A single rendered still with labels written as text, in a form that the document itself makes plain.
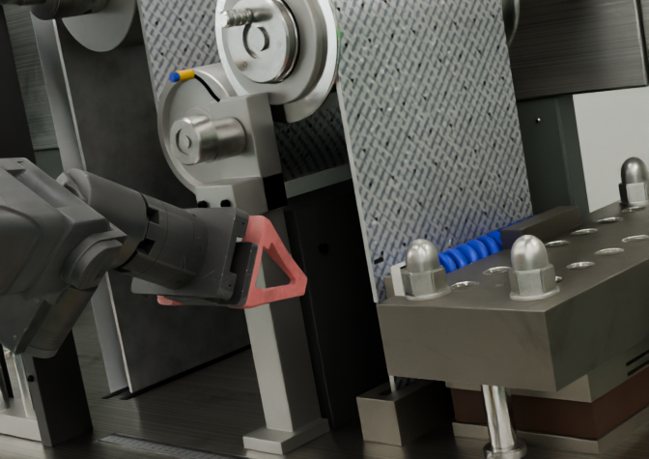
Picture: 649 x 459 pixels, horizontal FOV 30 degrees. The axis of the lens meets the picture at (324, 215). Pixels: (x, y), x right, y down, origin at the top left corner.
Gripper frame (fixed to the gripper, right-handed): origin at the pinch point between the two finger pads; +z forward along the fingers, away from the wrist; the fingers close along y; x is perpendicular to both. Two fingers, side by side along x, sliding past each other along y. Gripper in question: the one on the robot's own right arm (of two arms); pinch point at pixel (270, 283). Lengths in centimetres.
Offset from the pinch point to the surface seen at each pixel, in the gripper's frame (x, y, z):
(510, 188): 16.4, 0.8, 26.8
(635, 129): 115, -129, 253
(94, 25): 25.4, -31.4, -1.9
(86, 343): -2, -66, 29
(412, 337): -1.9, 7.7, 8.7
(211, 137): 11.3, -7.1, -3.2
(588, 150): 110, -147, 256
